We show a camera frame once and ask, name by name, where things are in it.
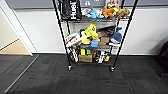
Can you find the small orange pack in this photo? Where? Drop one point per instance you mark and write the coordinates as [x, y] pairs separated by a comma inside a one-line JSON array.
[[107, 58]]

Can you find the blue plush toy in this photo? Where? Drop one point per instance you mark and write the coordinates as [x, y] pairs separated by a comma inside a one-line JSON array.
[[95, 14]]

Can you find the brown plush toy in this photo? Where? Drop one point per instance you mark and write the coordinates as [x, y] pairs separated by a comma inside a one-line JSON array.
[[123, 13]]

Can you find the small green box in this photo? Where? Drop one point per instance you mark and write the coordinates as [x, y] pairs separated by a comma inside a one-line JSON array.
[[89, 51]]

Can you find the white door frame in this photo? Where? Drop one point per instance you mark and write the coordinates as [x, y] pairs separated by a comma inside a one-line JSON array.
[[18, 31]]

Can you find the orange plush toy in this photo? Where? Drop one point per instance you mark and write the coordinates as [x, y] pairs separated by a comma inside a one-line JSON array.
[[109, 11]]

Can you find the black chair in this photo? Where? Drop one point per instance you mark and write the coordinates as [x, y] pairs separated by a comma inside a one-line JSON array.
[[165, 58]]

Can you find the yellow plush toy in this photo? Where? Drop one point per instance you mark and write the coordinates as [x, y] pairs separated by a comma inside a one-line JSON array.
[[89, 32]]

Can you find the brown cardboard box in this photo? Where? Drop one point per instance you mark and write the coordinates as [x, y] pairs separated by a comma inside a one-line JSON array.
[[85, 58]]

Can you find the small blue cup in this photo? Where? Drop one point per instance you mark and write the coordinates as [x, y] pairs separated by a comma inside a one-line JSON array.
[[95, 43]]

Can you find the blue shark plush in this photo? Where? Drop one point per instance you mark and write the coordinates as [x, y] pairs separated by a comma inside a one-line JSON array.
[[116, 36]]

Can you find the black Huel bag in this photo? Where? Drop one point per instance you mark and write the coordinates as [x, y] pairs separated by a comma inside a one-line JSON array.
[[70, 9]]

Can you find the black white slim bag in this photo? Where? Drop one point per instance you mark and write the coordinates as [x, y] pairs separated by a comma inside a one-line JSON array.
[[73, 55]]

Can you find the small yellow box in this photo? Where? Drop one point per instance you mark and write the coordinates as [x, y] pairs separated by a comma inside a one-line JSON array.
[[83, 52]]

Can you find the white printed bag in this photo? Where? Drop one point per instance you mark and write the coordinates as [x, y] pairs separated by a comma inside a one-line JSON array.
[[72, 40]]

